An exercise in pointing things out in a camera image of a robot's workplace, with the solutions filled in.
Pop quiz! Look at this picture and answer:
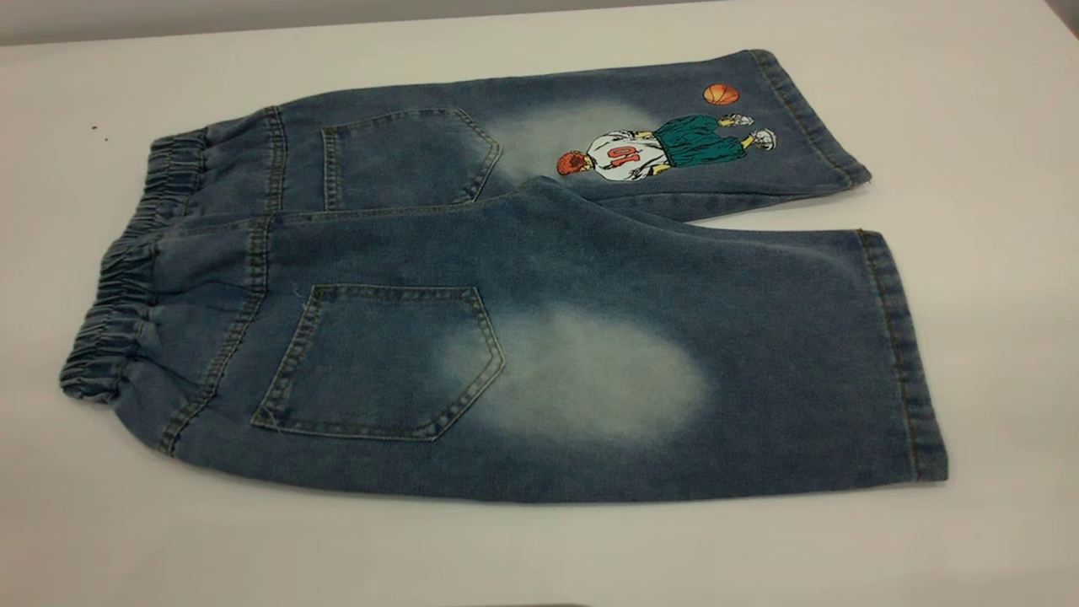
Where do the blue denim pants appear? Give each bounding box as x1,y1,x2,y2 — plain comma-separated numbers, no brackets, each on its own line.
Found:
59,48,950,505

